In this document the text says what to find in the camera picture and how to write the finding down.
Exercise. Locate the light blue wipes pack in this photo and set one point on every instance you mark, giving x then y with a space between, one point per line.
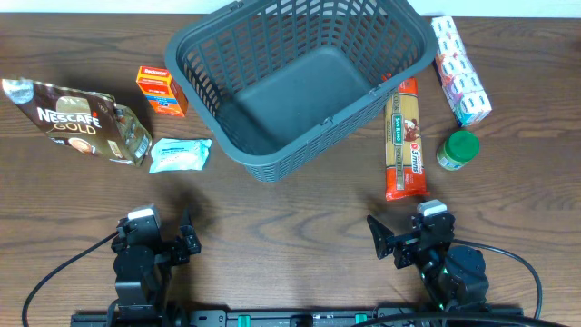
179 155

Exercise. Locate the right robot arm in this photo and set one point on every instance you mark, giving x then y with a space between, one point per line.
453 276

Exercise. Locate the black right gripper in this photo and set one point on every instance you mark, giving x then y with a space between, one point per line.
404 245

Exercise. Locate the San Remo spaghetti packet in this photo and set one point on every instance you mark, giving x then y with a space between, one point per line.
405 172

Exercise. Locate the dark grey plastic basket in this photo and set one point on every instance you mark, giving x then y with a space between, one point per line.
279 82

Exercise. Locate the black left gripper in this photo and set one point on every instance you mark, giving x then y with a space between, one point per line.
182 252

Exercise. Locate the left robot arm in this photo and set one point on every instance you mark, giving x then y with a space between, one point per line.
143 268

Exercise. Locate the green lid glass jar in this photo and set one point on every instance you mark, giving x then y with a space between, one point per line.
458 150

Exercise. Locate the Kleenex tissue multipack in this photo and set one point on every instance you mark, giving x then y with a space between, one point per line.
460 82

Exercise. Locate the orange Redoxon box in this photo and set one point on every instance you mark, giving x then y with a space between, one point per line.
161 91

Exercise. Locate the Nescafe Gold coffee pouch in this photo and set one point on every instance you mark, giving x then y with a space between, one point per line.
91 123

